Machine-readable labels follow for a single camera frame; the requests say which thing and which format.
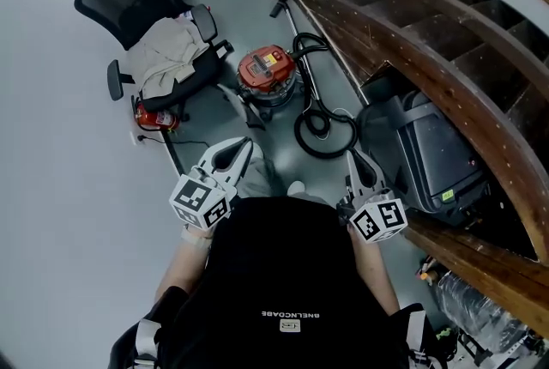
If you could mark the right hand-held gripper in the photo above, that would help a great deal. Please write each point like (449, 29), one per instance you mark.
(377, 221)

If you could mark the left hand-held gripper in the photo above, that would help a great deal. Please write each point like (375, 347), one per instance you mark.
(199, 202)

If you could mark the red and grey vacuum cleaner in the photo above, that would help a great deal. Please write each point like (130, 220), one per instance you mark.
(261, 77)

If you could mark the red vacuum power switch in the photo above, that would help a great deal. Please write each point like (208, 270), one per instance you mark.
(278, 55)

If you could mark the person's left forearm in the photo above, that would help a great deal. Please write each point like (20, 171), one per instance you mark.
(180, 268)

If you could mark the person's right forearm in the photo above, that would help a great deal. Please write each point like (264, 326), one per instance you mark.
(373, 273)

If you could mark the grey vacuum floor nozzle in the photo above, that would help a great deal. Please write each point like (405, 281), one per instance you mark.
(251, 114)

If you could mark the metal vacuum wand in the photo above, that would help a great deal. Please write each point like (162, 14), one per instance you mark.
(284, 4)

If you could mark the person's grey trouser leg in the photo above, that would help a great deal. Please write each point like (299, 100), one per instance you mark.
(257, 178)

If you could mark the black floor strip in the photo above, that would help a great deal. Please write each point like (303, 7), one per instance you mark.
(173, 153)

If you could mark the person's white shoe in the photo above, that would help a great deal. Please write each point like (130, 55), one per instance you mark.
(297, 188)

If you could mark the black hard-shell suitcase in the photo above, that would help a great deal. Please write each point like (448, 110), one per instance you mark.
(437, 157)

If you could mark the red fire extinguisher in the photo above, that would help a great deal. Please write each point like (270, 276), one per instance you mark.
(156, 118)

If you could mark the white wristband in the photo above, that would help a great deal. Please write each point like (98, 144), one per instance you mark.
(195, 239)

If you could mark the person's black shirt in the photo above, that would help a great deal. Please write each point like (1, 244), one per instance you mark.
(279, 264)

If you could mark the beige cloth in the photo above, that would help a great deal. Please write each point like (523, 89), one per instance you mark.
(167, 54)

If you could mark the dark wooden staircase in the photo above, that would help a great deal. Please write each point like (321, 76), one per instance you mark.
(429, 58)

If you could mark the plastic-wrapped bundle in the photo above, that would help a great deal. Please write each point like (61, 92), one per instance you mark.
(472, 307)

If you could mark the black mesh office chair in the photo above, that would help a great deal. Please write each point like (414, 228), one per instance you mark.
(124, 2)

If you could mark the black metal bracket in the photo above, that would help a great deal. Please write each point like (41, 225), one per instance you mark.
(474, 348)

